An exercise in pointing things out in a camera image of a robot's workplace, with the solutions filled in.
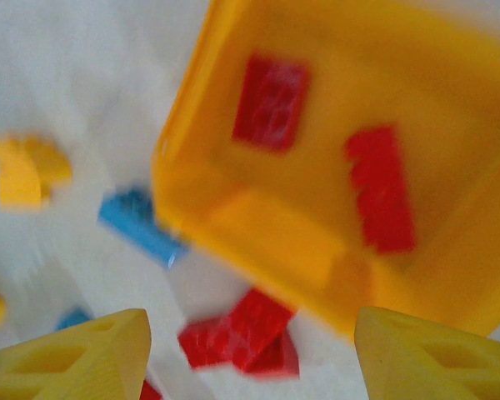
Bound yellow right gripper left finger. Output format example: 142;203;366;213
0;307;153;400

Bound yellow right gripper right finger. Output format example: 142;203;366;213
353;307;500;400

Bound blue long lego brick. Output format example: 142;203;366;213
97;187;189;270

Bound yellow curved lego brick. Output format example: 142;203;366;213
0;132;73;213

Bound blue small lego brick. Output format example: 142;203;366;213
54;307;93;333

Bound red square lego brick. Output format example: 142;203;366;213
237;328;301;378

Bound yellow plastic bin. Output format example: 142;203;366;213
149;0;500;347

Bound red wide lego brick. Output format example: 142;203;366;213
231;53;312;153

